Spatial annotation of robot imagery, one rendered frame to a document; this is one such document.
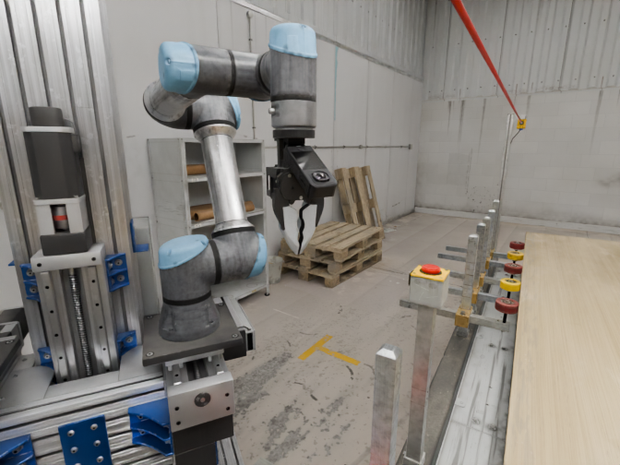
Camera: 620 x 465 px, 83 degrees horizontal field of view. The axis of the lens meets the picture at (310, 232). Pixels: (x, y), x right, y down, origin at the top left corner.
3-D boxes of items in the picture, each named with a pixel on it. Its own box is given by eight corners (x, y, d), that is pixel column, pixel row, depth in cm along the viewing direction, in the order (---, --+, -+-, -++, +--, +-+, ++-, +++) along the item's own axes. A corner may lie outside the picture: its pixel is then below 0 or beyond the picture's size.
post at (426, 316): (402, 464, 89) (415, 302, 79) (408, 450, 93) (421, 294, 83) (420, 472, 87) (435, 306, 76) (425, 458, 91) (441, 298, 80)
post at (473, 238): (457, 341, 151) (469, 233, 140) (458, 338, 154) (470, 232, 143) (465, 343, 149) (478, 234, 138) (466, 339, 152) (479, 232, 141)
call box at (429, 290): (408, 305, 78) (410, 272, 76) (416, 294, 84) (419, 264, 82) (440, 313, 75) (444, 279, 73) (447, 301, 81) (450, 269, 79)
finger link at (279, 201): (297, 226, 62) (297, 177, 60) (301, 229, 60) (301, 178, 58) (271, 229, 60) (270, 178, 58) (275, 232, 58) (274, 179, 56)
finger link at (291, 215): (288, 247, 66) (288, 198, 64) (300, 256, 61) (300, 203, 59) (272, 249, 65) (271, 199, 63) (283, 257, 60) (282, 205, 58)
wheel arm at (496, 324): (399, 307, 158) (399, 299, 157) (400, 304, 161) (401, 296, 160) (508, 334, 136) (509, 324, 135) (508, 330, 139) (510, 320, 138)
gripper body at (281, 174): (303, 196, 67) (303, 131, 64) (323, 203, 60) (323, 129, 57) (265, 199, 64) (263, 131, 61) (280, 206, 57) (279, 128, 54)
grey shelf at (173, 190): (165, 316, 314) (146, 138, 277) (239, 285, 385) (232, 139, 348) (196, 331, 289) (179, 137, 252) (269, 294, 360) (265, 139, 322)
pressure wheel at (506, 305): (505, 321, 142) (508, 295, 140) (519, 331, 135) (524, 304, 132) (487, 323, 141) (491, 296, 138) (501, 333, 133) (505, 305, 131)
